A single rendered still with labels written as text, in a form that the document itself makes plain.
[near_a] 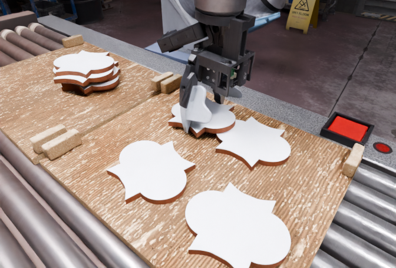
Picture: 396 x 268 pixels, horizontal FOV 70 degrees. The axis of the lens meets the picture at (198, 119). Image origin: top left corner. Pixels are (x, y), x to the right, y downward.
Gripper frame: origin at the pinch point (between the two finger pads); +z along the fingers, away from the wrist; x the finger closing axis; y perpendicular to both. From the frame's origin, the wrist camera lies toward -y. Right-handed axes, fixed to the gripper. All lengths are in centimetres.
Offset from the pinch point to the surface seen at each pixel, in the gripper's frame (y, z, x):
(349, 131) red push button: 23.4, 1.1, 15.7
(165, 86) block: -12.2, 0.0, 2.6
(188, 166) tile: 6.8, 0.2, -12.0
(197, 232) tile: 14.8, -0.1, -19.7
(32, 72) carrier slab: -46.3, 3.6, -10.6
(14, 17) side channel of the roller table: -93, 4, 6
